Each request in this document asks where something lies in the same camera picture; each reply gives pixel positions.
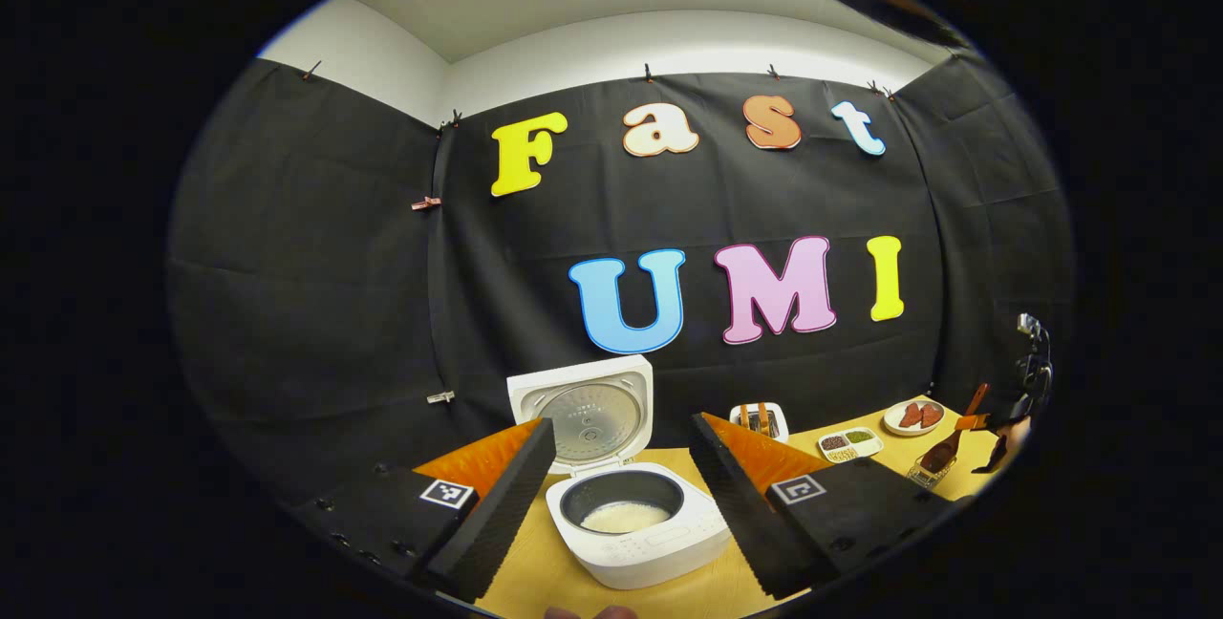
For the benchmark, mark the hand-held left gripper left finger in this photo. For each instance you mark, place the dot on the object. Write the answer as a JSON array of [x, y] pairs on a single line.
[[497, 514]]

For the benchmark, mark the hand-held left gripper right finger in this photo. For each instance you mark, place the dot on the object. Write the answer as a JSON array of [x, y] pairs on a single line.
[[736, 514]]

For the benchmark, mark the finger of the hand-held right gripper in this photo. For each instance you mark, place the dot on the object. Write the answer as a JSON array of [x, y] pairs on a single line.
[[973, 422]]

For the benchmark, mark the brown wooden spoon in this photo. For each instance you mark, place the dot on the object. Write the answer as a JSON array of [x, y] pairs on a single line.
[[941, 455]]

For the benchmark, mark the white rice cooker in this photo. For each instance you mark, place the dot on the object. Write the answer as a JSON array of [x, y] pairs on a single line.
[[650, 547]]

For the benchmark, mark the white rice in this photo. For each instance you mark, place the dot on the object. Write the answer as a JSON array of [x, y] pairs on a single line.
[[626, 517]]

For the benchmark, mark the red meat slice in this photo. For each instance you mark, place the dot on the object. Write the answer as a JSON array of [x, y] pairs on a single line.
[[931, 416], [910, 416]]

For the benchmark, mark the round white plate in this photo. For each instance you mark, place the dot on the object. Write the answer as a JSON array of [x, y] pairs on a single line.
[[893, 426]]

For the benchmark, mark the white toaster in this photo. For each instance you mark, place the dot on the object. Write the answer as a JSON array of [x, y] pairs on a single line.
[[776, 420]]

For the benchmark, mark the divided white grain dish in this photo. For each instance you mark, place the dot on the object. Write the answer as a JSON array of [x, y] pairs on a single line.
[[850, 445]]

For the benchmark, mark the white cloth clip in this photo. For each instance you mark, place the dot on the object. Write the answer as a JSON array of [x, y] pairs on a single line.
[[440, 397]]

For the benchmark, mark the black backdrop cloth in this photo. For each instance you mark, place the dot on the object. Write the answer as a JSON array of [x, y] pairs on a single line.
[[306, 294]]

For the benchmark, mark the pink cloth clip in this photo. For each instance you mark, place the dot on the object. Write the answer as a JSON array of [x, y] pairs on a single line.
[[426, 203]]

